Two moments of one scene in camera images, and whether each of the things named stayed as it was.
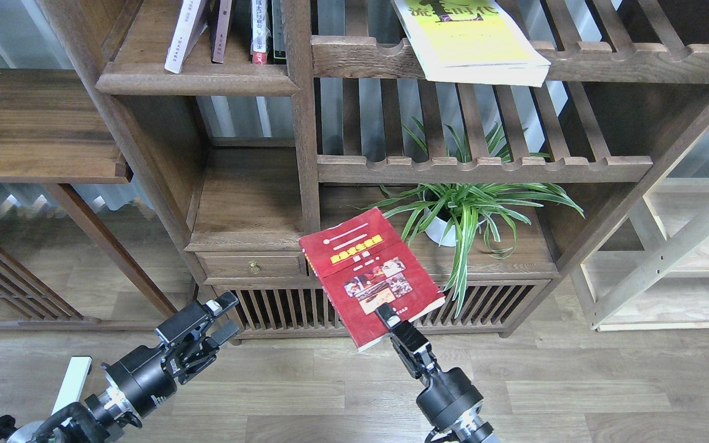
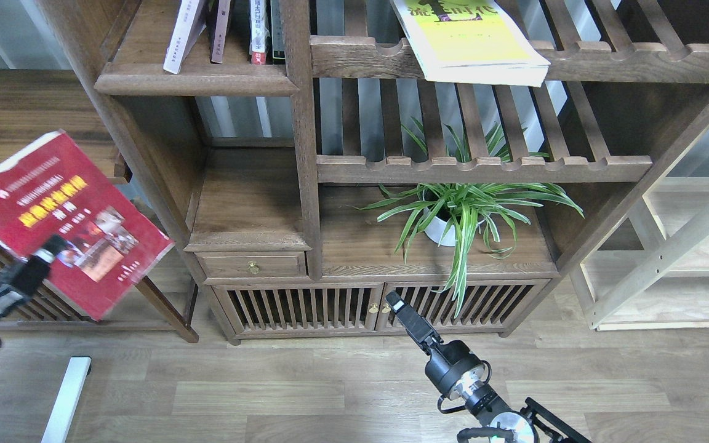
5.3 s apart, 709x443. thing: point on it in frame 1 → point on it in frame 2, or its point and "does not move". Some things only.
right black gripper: [449, 395] → [452, 367]
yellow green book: [471, 41] does not move
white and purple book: [190, 23] does not move
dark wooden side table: [42, 127] does not move
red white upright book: [259, 32] does not move
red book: [362, 263] → [55, 189]
